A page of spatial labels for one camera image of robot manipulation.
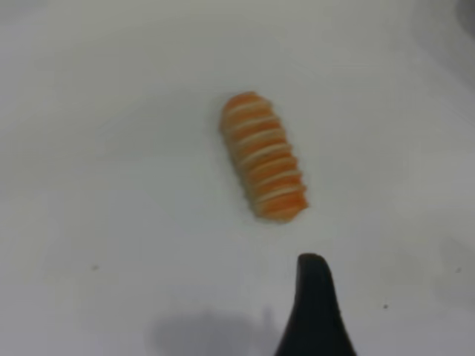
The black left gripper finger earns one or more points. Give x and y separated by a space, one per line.
314 311

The orange striped bread roll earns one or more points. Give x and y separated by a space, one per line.
263 159

